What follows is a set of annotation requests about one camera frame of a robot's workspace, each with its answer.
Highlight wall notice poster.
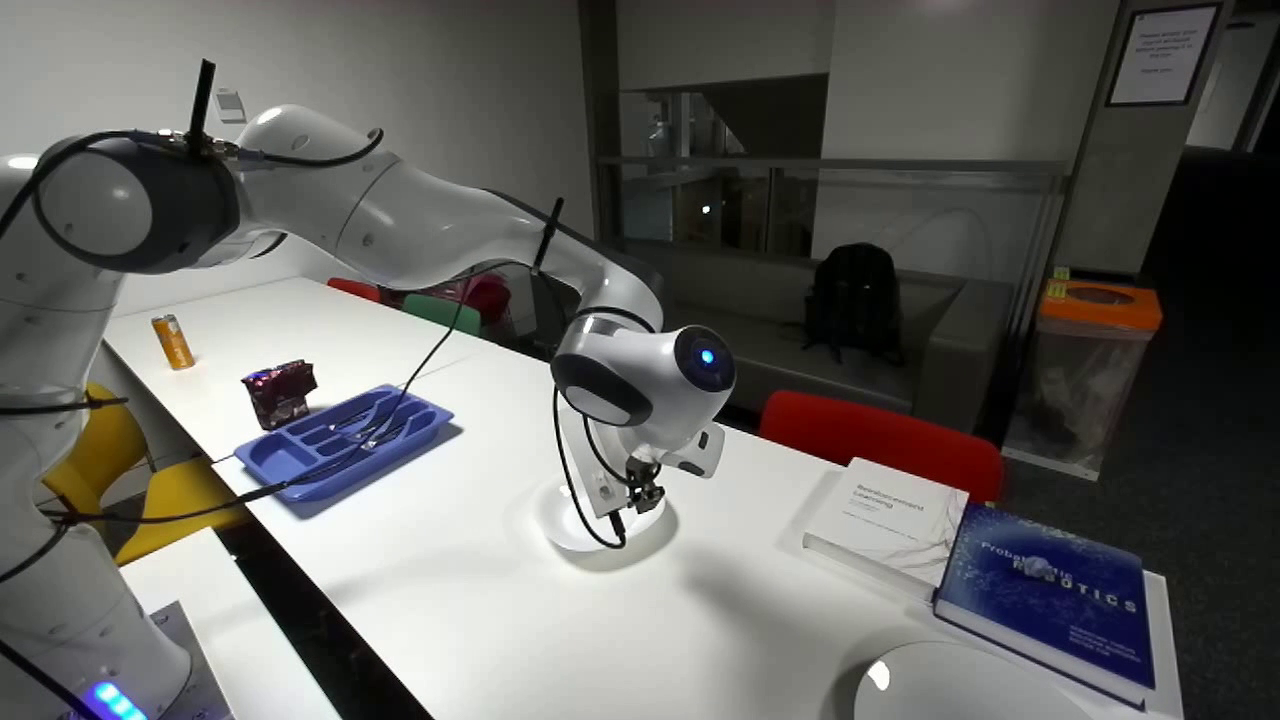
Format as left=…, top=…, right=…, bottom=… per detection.
left=1107, top=5, right=1216, bottom=107

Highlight purple snack bag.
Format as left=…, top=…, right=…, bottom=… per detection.
left=242, top=362, right=316, bottom=430

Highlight cutlery pieces in tray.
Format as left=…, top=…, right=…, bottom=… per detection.
left=294, top=413, right=405, bottom=459

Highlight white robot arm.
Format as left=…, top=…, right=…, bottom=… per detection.
left=0, top=106, right=737, bottom=720

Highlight orange lidded bin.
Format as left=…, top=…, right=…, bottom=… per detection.
left=1005, top=277, right=1163, bottom=480

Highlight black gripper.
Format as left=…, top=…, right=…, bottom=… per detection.
left=622, top=459, right=662, bottom=513

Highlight white plate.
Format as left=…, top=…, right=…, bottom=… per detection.
left=540, top=490, right=678, bottom=569

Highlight blue hardcover book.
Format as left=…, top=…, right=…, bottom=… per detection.
left=933, top=505, right=1155, bottom=708

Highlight orange bottle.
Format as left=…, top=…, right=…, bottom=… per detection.
left=152, top=316, right=197, bottom=373

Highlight red chair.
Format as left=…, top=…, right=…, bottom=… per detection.
left=755, top=390, right=1007, bottom=505

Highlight dark grey sofa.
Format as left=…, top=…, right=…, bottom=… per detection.
left=613, top=242, right=1013, bottom=434

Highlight black backpack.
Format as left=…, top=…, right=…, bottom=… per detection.
left=804, top=245, right=902, bottom=365

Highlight blue cutlery tray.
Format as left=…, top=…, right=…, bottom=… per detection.
left=235, top=386, right=452, bottom=518

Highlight yellow chair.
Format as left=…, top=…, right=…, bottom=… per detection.
left=45, top=386, right=242, bottom=565

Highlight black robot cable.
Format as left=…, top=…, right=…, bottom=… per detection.
left=0, top=123, right=633, bottom=594

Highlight green chair middle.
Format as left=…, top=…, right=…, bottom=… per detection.
left=400, top=298, right=485, bottom=338

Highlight white book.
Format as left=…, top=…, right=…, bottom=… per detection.
left=798, top=459, right=969, bottom=587

